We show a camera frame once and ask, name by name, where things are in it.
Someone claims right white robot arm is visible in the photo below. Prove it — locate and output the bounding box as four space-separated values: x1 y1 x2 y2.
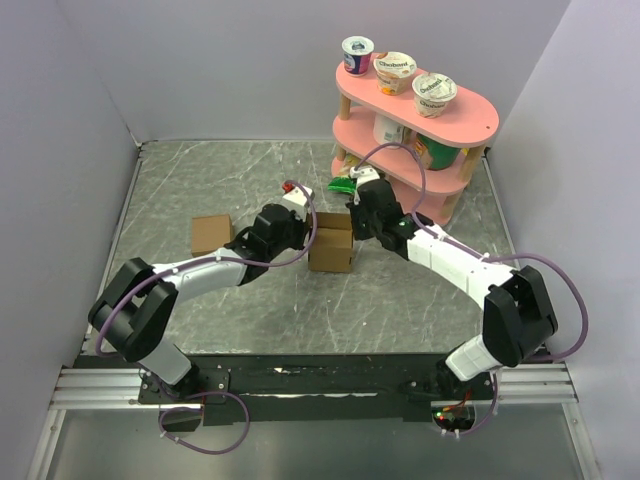
347 178 558 399

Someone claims pink three-tier shelf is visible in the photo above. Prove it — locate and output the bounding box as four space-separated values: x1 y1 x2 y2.
330 60 501 233

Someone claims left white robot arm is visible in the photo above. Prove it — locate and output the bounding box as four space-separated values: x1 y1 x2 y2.
88 204 317 402

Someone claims green snack bag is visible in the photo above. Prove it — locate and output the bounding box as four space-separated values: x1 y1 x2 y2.
327 153 391 203

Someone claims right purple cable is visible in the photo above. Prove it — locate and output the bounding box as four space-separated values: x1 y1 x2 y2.
357 142 589 436

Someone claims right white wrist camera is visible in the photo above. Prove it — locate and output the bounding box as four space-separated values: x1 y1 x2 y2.
349 167 380 205

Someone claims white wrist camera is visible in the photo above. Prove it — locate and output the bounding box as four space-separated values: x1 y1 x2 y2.
349 167 380 205
280 182 315 220

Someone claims green can middle shelf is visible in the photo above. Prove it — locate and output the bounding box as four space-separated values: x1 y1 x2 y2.
413 133 461 171

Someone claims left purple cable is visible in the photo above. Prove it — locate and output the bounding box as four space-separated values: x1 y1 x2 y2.
94 180 320 455

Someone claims small folded cardboard box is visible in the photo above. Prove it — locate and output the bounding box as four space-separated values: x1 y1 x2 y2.
191 214 235 257

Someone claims Chobani white yogurt cup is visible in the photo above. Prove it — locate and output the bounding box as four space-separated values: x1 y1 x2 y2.
412 72 458 118

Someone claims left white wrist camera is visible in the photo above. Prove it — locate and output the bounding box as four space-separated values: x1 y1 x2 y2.
280 182 315 220

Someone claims Chobani peach yogurt cup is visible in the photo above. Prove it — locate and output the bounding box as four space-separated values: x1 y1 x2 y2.
373 51 417 96

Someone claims white container middle shelf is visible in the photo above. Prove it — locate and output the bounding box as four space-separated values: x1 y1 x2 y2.
373 113 407 145

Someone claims white blue yogurt cup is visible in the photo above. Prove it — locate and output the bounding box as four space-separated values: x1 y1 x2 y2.
342 36 374 76

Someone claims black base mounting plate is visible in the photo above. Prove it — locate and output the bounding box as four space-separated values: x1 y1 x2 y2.
138 353 493 426

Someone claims purple cable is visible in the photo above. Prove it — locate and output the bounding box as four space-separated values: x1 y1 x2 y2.
94 180 320 455
357 142 589 436

